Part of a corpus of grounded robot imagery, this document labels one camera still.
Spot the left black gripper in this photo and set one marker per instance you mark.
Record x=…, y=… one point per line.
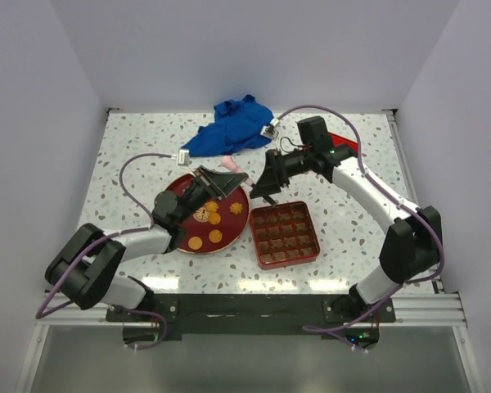
x=218, y=185

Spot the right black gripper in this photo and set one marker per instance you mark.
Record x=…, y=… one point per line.
x=269, y=181

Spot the pink metal tongs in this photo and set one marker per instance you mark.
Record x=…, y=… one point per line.
x=229, y=163

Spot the flower cookie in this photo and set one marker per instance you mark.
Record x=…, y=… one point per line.
x=211, y=206
x=236, y=208

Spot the round cookie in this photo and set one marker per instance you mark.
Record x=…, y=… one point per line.
x=214, y=218
x=215, y=236
x=195, y=243

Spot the round dark red tray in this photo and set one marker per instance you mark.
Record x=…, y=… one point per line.
x=225, y=229

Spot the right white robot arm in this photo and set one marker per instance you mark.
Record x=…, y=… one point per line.
x=413, y=235

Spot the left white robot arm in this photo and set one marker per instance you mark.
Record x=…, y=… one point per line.
x=85, y=268

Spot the red compartment cookie box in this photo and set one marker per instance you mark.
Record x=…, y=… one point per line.
x=284, y=235

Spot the blue crumpled cloth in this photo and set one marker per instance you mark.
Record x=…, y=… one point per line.
x=237, y=126

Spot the red square box lid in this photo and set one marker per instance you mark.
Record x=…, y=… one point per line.
x=338, y=140

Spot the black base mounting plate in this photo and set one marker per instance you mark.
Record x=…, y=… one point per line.
x=176, y=315

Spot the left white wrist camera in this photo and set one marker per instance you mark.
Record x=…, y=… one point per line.
x=182, y=158

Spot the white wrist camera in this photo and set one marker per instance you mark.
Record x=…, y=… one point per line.
x=182, y=158
x=269, y=132

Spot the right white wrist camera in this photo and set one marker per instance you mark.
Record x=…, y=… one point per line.
x=269, y=132

